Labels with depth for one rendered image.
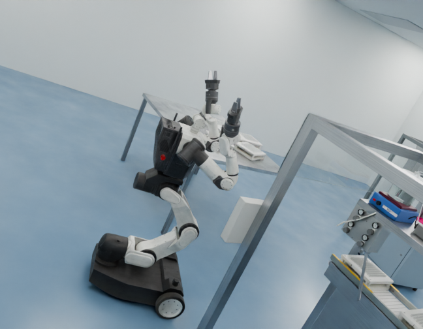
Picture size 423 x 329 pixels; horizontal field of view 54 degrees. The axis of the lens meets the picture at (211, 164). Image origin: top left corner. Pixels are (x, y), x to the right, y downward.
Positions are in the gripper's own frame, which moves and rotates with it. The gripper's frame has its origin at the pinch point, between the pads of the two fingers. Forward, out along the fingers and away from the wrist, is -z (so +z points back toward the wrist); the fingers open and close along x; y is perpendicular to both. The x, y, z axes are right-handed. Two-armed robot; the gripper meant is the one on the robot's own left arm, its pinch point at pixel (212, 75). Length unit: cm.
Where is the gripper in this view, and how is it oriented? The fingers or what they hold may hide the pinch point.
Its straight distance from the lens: 293.0
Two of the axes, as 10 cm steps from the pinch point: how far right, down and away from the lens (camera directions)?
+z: -0.4, 9.9, 1.5
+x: 6.9, 1.4, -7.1
